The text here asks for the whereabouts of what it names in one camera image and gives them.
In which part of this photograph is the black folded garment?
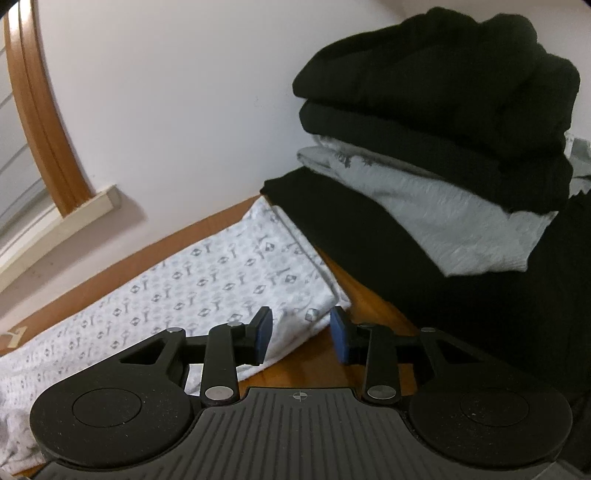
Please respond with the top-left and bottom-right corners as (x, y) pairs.
(299, 99), (573, 214)

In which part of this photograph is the wooden window frame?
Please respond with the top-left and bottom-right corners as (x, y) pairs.
(4, 4), (95, 217)

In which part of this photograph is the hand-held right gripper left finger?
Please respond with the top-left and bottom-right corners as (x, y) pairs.
(88, 306), (273, 407)

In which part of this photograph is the grey window blind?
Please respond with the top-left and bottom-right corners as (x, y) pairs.
(0, 46), (51, 250)

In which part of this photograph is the black laptop bag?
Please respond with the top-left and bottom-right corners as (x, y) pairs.
(262, 166), (591, 407)

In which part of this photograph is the black knitted sweater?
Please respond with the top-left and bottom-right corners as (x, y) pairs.
(292, 7), (581, 153)

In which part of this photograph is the grey folded garment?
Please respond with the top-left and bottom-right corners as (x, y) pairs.
(295, 134), (591, 278)

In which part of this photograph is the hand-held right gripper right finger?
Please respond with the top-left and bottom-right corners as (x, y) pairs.
(331, 306), (506, 407)

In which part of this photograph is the white patterned shirt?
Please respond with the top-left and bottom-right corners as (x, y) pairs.
(0, 196), (352, 476)

